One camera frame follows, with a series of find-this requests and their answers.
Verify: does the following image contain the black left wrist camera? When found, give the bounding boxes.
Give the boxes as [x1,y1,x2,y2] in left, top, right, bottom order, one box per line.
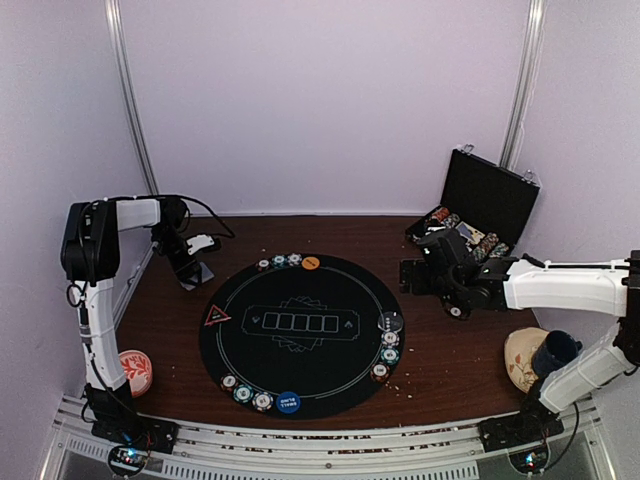
[157,196,188,238]

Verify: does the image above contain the red triangular all-in marker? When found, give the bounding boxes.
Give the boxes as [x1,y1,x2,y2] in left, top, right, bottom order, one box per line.
[203,305,231,327]

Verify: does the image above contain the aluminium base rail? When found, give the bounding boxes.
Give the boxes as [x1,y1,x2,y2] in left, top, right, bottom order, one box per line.
[35,396,621,479]

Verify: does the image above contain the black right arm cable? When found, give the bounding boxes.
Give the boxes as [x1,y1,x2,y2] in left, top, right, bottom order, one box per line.
[529,399,581,474]

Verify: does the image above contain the yellow big blind button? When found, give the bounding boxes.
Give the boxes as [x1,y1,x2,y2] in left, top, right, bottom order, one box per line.
[301,256,320,271]

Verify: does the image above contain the blue patterned card deck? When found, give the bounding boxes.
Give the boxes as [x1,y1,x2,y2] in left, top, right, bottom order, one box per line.
[180,262,215,291]

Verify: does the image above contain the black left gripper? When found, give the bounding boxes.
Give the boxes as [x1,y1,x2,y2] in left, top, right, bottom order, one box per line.
[151,229,201,289]

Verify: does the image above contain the round wooden coaster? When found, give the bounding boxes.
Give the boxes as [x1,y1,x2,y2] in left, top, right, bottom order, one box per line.
[504,327,550,393]

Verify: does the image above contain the right chip rows in case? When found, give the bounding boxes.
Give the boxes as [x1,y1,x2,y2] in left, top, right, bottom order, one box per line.
[472,232,510,263]

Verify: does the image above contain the blue white chip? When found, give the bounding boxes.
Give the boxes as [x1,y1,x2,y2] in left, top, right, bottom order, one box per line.
[287,253,302,266]
[252,392,274,412]
[381,331,400,348]

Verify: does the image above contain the dark blue mug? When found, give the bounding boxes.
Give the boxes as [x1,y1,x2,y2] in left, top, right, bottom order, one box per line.
[531,330,583,378]

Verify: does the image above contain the aluminium frame post right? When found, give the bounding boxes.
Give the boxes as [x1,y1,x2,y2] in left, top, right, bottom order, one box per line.
[499,0,547,170]

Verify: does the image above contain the aluminium frame post left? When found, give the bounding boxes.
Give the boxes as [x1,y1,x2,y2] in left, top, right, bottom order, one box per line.
[104,0,160,195]

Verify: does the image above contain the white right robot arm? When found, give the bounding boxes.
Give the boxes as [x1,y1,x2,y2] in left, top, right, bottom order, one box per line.
[399,251,639,442]

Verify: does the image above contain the red chip row in case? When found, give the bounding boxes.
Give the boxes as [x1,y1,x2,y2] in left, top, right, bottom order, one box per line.
[430,207,450,222]

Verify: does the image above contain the card deck in case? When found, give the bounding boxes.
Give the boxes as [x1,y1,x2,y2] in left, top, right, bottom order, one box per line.
[455,221,485,245]

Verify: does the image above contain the clear round dealer button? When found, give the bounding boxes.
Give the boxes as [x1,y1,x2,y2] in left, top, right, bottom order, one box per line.
[377,311,404,333]

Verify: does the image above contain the blue small blind button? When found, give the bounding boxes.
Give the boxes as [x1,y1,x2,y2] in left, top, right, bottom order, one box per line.
[275,391,301,415]

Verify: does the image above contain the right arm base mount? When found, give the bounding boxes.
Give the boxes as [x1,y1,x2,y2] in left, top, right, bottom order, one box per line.
[478,400,564,474]

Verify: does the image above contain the aluminium frame post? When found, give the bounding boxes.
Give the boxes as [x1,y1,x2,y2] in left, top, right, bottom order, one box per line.
[499,0,547,170]
[104,0,160,195]

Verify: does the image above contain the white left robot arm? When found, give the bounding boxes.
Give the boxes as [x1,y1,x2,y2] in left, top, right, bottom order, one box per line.
[61,195,217,391]

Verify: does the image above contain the black poker chip case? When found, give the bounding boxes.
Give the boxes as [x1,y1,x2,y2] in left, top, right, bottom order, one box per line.
[405,150,540,254]

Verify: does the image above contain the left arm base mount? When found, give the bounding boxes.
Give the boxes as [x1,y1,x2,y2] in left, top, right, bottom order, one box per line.
[85,382,178,478]

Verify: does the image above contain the round black poker mat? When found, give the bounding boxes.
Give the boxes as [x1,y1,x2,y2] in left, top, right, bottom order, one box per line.
[199,253,405,420]

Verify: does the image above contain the red white patterned cup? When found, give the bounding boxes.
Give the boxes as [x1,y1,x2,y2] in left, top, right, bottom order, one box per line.
[119,350,153,398]

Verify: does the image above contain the green chip row in case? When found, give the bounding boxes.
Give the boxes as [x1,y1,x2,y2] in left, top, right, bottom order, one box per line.
[443,214,461,228]

